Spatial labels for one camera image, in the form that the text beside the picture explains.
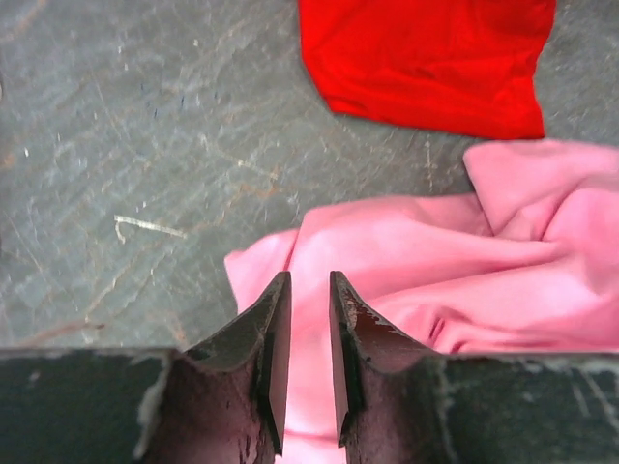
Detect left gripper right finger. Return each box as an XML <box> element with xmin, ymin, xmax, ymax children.
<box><xmin>330</xmin><ymin>272</ymin><xmax>618</xmax><ymax>463</ymax></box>

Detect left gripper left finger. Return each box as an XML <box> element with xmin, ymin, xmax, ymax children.
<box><xmin>1</xmin><ymin>272</ymin><xmax>291</xmax><ymax>463</ymax></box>

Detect pink t shirt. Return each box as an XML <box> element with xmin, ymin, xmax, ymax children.
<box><xmin>224</xmin><ymin>139</ymin><xmax>618</xmax><ymax>463</ymax></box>

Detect red t shirt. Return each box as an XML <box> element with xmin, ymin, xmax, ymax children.
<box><xmin>298</xmin><ymin>0</ymin><xmax>556</xmax><ymax>140</ymax></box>

